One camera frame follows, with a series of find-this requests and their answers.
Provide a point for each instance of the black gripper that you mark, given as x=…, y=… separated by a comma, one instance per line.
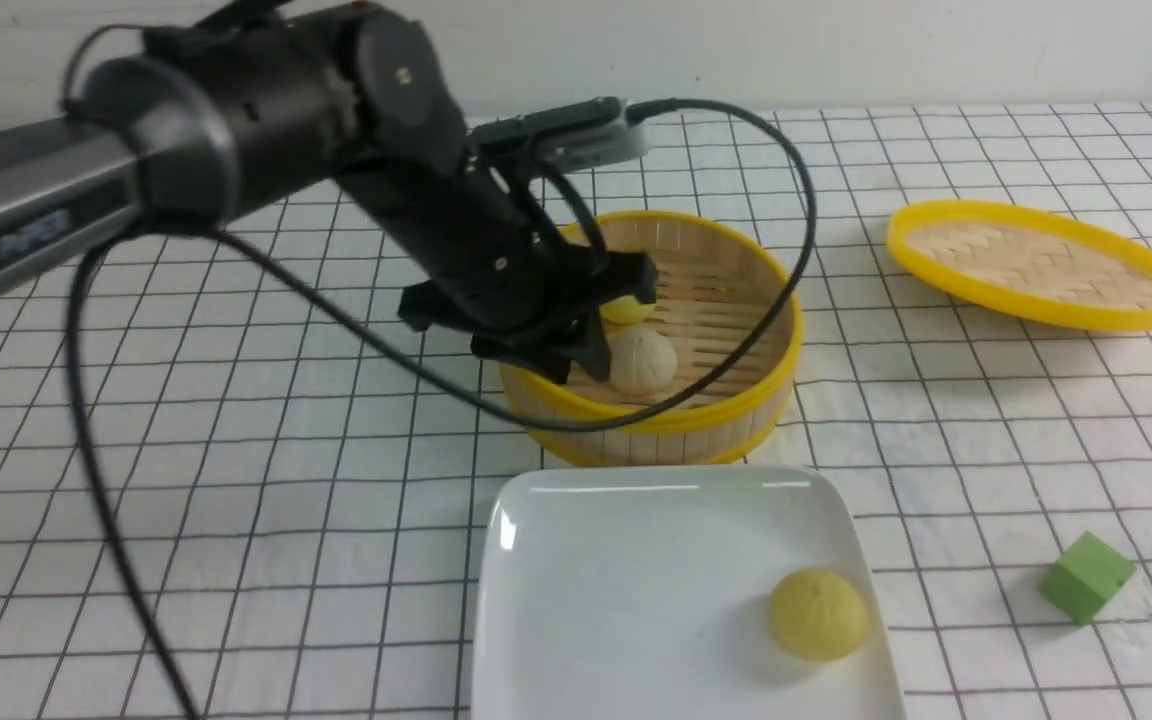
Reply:
x=526, y=301

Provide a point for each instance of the white steamed bun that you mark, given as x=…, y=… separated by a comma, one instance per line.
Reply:
x=643, y=361

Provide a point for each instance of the small yellow steamed bun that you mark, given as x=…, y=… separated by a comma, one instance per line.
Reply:
x=626, y=310

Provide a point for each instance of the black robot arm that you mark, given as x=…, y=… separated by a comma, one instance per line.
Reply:
x=212, y=122

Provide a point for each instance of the white square plate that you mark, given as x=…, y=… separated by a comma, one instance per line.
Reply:
x=642, y=593

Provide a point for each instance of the yellow rimmed bamboo steamer basket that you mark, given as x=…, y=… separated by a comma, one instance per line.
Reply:
x=714, y=284

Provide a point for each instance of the yellow rimmed bamboo steamer lid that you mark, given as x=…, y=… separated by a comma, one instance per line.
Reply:
x=1027, y=263

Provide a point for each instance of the green foam cube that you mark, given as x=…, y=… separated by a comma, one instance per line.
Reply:
x=1085, y=578

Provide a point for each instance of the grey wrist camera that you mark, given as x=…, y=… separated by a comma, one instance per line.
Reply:
x=581, y=136

